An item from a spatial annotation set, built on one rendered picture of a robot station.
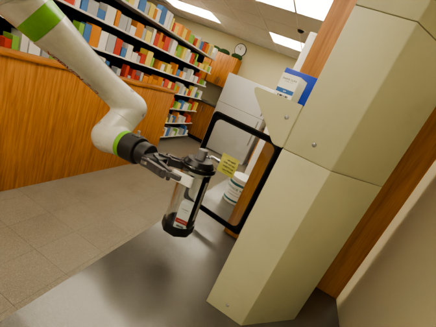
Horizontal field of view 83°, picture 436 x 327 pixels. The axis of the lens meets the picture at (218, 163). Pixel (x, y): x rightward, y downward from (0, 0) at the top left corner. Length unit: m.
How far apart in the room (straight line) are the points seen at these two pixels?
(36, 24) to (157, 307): 0.76
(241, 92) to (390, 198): 4.94
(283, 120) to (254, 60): 5.92
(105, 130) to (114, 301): 0.49
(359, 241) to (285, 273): 0.40
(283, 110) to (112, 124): 0.56
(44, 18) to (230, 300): 0.86
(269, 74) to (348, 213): 5.75
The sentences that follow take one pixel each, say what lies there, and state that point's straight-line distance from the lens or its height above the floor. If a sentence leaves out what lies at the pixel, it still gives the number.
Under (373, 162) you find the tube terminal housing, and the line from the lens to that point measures 0.66.
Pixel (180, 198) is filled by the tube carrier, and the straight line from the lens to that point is 0.72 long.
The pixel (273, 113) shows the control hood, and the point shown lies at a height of 1.47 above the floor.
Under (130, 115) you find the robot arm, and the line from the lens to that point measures 0.90.
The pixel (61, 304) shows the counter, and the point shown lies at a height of 0.94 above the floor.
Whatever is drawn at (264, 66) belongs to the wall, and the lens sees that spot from 6.38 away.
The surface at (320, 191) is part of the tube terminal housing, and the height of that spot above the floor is 1.36.
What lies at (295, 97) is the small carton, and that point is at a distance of 0.67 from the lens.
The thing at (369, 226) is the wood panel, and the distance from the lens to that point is 1.01.
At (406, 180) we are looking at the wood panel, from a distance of 0.99.
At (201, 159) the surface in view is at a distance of 0.70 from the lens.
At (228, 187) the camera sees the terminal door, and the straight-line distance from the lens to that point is 0.96.
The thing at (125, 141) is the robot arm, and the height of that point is 1.22.
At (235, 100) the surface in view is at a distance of 5.72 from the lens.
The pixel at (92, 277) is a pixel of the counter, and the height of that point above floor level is 0.94.
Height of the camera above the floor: 1.48
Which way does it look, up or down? 17 degrees down
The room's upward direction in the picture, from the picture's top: 23 degrees clockwise
